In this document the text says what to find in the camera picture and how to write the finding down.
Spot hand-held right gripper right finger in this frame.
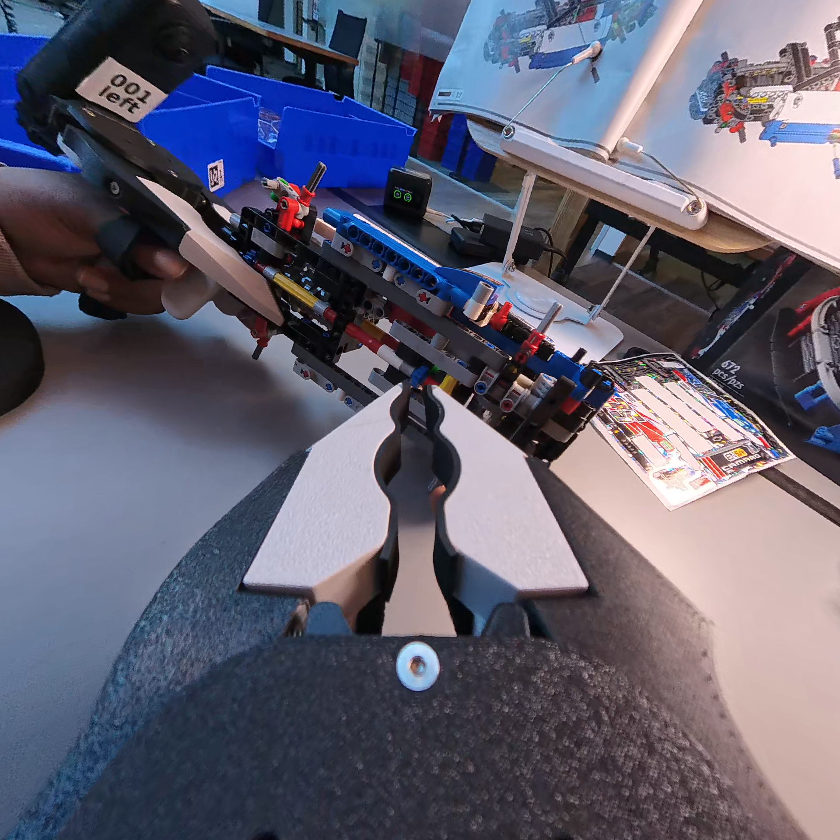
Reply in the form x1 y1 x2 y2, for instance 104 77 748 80
423 382 590 632

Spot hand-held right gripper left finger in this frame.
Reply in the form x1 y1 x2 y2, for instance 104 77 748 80
241 382 412 630

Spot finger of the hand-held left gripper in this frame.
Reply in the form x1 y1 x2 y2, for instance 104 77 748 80
134 175 287 327

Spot lego car model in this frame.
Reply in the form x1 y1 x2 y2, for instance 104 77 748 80
233 161 618 463

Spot dark lego set box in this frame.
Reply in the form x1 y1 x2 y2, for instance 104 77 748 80
682 246 840 473

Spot lego instruction booklet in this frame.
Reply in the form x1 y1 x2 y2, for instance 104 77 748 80
430 0 840 273

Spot person's left hand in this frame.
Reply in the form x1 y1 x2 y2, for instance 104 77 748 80
0 167 191 316

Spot blue plastic bin white label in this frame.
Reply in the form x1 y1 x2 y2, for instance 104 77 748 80
139 66 263 198

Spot wooden desk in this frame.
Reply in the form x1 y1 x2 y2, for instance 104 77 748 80
200 0 361 86

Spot small black device green lights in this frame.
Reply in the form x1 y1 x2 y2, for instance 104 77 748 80
384 167 433 216

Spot holographic sticker sheet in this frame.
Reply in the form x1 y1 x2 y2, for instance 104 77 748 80
587 351 798 511

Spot black office chair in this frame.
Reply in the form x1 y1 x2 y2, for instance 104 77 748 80
325 10 368 99

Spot shelf with small bins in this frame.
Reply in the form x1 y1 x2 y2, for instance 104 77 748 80
374 39 473 165

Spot black power adapter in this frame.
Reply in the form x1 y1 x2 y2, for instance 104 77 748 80
481 213 552 262

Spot white book stand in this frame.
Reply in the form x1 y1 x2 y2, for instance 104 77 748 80
453 39 778 361

